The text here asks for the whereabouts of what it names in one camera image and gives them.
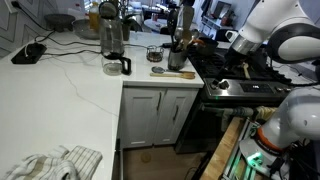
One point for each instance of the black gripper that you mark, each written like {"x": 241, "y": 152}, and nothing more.
{"x": 232, "y": 61}

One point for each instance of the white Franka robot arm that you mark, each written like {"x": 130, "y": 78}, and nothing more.
{"x": 300, "y": 113}

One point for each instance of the steel utensil holder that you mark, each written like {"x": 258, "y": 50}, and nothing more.
{"x": 176, "y": 60}

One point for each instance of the metal serving spoon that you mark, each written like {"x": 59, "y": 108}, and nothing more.
{"x": 179, "y": 33}

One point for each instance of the black slotted spoon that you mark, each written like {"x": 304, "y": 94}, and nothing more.
{"x": 172, "y": 20}

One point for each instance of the black gas stove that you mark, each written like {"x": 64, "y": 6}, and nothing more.
{"x": 233, "y": 91}

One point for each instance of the wooden spatula with flat blade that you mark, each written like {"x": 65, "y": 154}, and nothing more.
{"x": 246, "y": 70}

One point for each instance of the small dark saucepan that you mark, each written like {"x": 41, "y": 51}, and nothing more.
{"x": 206, "y": 46}

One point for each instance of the black dining chair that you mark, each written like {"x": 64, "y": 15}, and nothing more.
{"x": 226, "y": 35}

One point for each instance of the metal ladle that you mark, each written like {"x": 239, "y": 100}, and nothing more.
{"x": 195, "y": 33}

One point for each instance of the white cabinet door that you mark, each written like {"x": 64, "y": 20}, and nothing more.
{"x": 141, "y": 116}
{"x": 175, "y": 116}

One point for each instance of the small glass jar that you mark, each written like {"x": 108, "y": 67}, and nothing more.
{"x": 155, "y": 54}

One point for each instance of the wooden bench top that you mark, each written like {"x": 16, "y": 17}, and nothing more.
{"x": 223, "y": 150}

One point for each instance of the potted green plant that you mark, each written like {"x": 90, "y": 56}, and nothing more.
{"x": 128, "y": 25}

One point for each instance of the orange liquid bottle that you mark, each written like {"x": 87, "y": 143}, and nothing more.
{"x": 94, "y": 16}

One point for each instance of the metal mixing bowl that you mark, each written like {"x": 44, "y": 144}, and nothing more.
{"x": 83, "y": 29}

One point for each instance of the striped dish towel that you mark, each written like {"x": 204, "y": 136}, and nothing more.
{"x": 66, "y": 163}

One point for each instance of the metal robot stand frame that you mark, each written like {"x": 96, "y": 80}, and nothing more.
{"x": 233, "y": 163}

